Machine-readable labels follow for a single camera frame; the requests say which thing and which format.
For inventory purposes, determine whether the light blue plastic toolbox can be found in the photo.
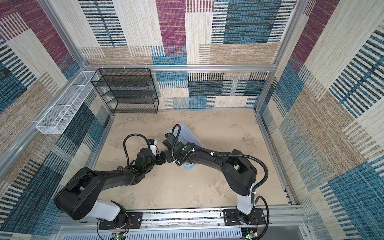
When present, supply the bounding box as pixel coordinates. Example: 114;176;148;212
165;122;205;170

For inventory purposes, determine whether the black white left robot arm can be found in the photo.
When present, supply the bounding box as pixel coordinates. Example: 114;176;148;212
54;134;163;221

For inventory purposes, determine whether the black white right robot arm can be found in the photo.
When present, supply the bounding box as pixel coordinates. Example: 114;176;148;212
161;124;269;225

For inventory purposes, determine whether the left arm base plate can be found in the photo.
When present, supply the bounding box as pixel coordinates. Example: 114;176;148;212
98;212;143;230

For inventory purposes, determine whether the black wire mesh shelf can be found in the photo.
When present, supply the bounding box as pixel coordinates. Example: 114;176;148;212
91;68;159;114

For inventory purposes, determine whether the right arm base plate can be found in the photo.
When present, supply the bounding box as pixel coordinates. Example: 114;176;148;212
220;207;267;226

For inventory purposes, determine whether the white wire mesh basket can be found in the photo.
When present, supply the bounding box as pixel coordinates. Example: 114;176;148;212
36;71;95;135

